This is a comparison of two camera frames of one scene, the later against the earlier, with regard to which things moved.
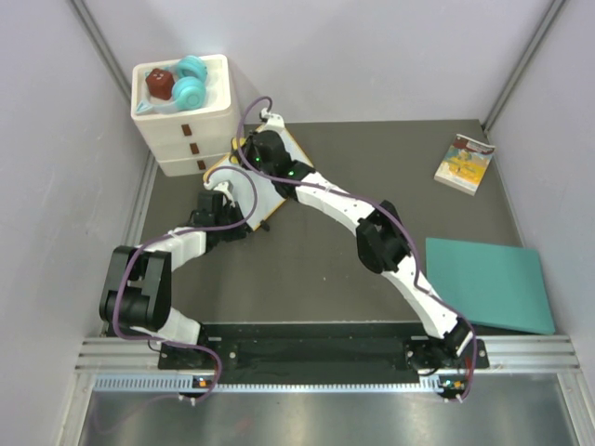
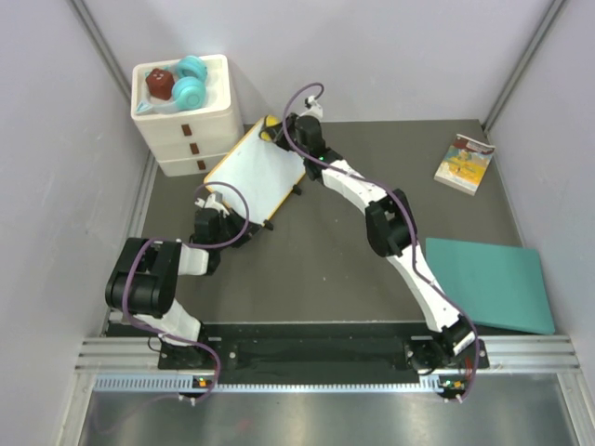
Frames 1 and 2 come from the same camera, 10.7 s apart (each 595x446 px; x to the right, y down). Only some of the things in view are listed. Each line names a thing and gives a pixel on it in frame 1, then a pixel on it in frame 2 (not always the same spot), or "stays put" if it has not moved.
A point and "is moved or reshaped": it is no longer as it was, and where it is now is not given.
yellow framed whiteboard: (268, 197) is moved or reshaped
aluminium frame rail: (507, 354) stays put
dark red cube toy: (160, 84) stays put
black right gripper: (247, 148) -> (278, 136)
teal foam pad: (492, 285) stays put
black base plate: (307, 352) stays put
